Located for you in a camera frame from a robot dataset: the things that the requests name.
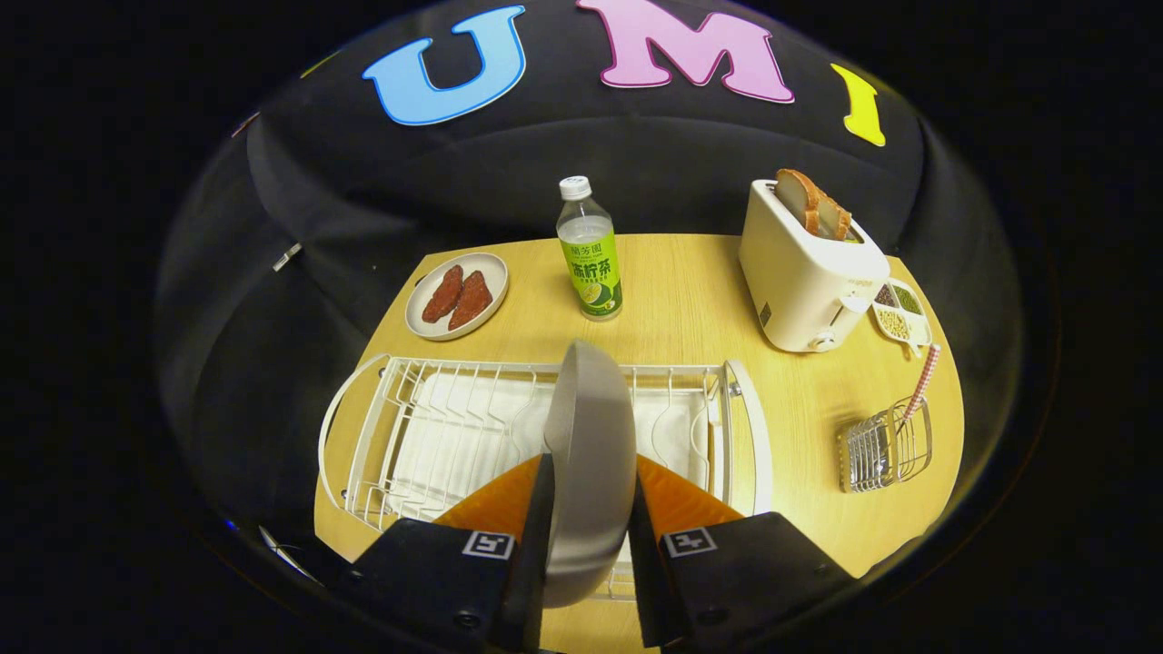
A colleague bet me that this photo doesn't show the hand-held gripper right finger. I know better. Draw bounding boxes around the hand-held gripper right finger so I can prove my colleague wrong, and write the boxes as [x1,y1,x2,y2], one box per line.
[628,454,856,649]

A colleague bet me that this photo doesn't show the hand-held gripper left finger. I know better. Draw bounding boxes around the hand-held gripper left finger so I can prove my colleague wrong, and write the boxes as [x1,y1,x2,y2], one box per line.
[350,453,556,653]

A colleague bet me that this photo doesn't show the grey plate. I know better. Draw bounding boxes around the grey plate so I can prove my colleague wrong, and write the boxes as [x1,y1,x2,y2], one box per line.
[542,340,638,608]

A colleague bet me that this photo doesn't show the white wire dish rack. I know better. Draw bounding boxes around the white wire dish rack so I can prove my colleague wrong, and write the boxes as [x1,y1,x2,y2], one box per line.
[318,354,773,602]

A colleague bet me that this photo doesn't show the metal wire basket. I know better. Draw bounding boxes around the metal wire basket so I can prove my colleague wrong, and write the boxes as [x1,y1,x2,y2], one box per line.
[838,396,934,493]

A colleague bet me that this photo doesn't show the red checkered handle spoon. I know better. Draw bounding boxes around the red checkered handle spoon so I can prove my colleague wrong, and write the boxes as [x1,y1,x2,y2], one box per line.
[900,343,942,424]

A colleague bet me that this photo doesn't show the small beige dish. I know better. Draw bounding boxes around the small beige dish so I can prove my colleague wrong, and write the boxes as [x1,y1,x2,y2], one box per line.
[405,253,510,342]

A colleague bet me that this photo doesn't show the white drain mat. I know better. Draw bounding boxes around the white drain mat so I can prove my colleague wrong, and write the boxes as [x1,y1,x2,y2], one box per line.
[391,372,711,511]

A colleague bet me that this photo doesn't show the red meat slice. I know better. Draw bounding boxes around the red meat slice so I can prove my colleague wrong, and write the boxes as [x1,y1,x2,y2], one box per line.
[448,271,494,332]
[422,264,465,324]

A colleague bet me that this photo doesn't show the green label drink bottle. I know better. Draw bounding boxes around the green label drink bottle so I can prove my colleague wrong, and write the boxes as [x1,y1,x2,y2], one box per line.
[556,176,624,322]

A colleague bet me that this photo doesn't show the white toaster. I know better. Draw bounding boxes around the white toaster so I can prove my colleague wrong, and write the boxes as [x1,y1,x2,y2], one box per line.
[739,179,891,353]

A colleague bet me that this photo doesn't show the white divided tray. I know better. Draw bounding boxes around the white divided tray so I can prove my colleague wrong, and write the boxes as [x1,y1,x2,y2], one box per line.
[870,277,934,358]

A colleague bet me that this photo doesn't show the black backdrop cloth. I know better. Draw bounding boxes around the black backdrop cloth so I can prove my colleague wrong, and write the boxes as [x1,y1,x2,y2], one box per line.
[154,0,1023,546]

